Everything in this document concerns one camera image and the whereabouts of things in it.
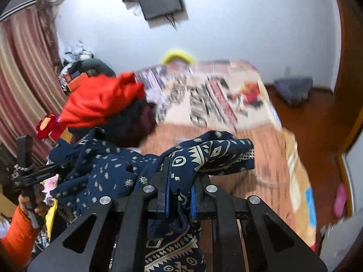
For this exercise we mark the person's left hand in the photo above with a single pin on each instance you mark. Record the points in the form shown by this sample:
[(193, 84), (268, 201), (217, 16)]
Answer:
[(41, 204)]

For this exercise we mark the pile of clutter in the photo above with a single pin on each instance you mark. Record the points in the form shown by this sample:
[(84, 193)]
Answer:
[(75, 59)]

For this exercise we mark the pink slipper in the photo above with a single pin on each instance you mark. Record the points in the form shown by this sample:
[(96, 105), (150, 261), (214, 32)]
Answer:
[(340, 201)]

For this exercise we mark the small black monitor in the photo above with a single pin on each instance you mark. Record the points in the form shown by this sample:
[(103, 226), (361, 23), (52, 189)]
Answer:
[(163, 2)]

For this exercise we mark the red plush toy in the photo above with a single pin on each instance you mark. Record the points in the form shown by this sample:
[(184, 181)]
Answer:
[(46, 126)]

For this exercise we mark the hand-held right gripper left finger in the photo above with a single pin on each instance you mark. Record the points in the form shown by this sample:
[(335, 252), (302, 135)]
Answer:
[(167, 194)]

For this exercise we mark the navy patterned garment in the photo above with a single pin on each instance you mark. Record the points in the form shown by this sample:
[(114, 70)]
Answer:
[(99, 161)]

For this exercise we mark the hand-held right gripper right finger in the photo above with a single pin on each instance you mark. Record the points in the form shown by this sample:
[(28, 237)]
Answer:
[(194, 202)]

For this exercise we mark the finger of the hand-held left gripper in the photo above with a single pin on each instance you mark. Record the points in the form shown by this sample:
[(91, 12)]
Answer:
[(56, 170)]

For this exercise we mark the orange box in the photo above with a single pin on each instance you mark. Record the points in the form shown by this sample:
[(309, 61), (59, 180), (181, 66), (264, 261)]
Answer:
[(76, 82)]

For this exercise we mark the printed bed cover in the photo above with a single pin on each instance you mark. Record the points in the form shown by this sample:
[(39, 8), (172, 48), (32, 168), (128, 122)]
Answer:
[(215, 96)]

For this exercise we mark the grey bag on floor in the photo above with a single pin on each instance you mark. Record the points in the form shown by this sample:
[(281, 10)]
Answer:
[(295, 90)]

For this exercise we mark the grey green pillow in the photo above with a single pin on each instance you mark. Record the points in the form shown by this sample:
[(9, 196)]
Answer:
[(97, 65)]

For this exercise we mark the wooden door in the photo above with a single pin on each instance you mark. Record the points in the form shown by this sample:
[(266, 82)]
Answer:
[(350, 62)]

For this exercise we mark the striped brown curtain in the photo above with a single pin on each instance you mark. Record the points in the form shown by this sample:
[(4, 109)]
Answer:
[(25, 82)]

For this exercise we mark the stack of dark folded clothes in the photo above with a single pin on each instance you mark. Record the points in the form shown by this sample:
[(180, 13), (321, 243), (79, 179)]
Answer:
[(133, 124)]

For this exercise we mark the red folded garment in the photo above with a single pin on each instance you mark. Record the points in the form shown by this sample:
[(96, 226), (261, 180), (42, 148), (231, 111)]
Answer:
[(99, 99)]

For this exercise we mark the yellow cloth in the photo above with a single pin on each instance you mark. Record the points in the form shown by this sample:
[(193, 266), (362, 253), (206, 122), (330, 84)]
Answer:
[(51, 216)]

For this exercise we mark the person's left forearm orange sleeve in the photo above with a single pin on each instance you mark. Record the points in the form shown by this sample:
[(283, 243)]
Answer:
[(17, 235)]

